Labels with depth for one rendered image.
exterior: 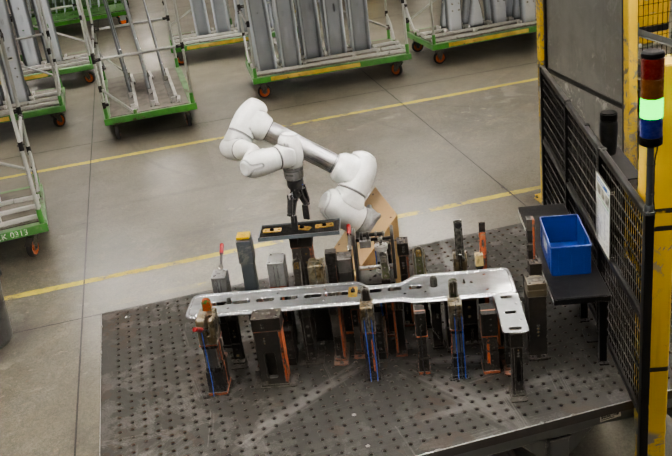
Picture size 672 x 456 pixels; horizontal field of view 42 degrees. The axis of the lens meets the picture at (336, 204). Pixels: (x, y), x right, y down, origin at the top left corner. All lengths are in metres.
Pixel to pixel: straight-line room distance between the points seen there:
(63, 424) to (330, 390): 1.93
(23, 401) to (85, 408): 0.42
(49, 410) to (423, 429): 2.55
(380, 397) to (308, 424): 0.31
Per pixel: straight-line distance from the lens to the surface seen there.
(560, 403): 3.50
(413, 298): 3.60
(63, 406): 5.27
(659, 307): 3.28
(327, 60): 10.47
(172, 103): 9.72
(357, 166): 4.31
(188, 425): 3.61
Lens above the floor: 2.78
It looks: 23 degrees down
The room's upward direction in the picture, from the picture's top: 7 degrees counter-clockwise
